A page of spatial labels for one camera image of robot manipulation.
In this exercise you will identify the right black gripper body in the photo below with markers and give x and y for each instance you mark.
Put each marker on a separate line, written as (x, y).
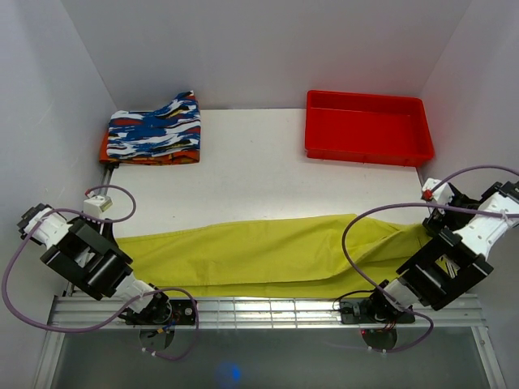
(455, 220)

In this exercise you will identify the folded multicolour patterned trousers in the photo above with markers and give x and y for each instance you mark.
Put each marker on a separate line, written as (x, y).
(170, 135)

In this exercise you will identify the aluminium rail frame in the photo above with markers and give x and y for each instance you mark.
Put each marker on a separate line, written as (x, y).
(450, 345)

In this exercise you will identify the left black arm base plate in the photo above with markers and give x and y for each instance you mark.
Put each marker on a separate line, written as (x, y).
(184, 312)

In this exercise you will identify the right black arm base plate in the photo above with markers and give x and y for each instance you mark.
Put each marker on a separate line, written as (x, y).
(353, 312)

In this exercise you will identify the red plastic tray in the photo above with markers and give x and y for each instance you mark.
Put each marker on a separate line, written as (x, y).
(367, 128)

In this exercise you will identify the yellow-green trousers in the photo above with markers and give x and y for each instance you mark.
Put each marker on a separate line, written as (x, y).
(303, 258)

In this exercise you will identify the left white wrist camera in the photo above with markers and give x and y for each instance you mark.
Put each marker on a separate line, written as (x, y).
(94, 207)

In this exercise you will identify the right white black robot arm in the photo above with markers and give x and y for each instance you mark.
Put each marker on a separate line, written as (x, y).
(462, 234)

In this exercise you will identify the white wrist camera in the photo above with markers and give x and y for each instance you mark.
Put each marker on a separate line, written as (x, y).
(94, 207)
(435, 191)

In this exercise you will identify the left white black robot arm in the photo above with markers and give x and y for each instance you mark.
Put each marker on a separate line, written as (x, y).
(87, 256)

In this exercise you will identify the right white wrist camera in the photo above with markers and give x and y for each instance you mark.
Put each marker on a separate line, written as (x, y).
(435, 191)

